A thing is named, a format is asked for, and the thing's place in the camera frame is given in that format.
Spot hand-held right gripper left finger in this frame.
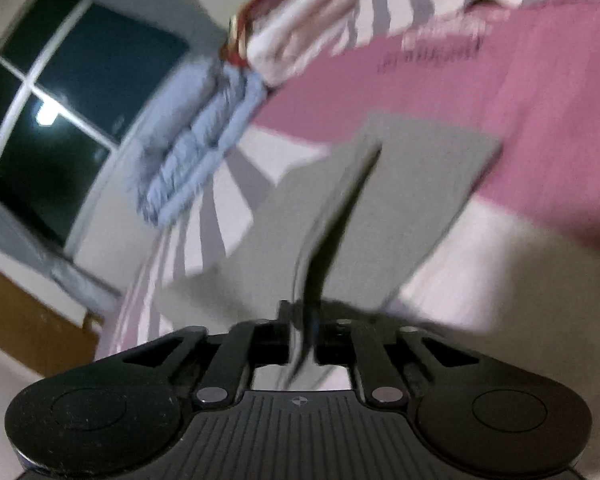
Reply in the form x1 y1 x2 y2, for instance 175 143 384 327
122 302 293 408

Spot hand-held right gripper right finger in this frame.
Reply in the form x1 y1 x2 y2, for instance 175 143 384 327
315 319 481 407

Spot grey pants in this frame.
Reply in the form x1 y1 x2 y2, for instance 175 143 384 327
157 112 503 391

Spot folded blue quilt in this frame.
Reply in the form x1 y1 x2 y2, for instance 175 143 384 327
130 57 268 228

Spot brown wooden door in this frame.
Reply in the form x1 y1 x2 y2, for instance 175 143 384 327
0 255 103 376

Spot red pillow with gold trim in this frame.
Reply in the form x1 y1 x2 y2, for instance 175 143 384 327
220 0 255 68

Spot folded white pink quilt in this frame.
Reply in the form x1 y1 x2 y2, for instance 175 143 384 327
245 0 526 86

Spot dark window with white frame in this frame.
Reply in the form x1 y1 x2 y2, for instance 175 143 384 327
0 0 191 261

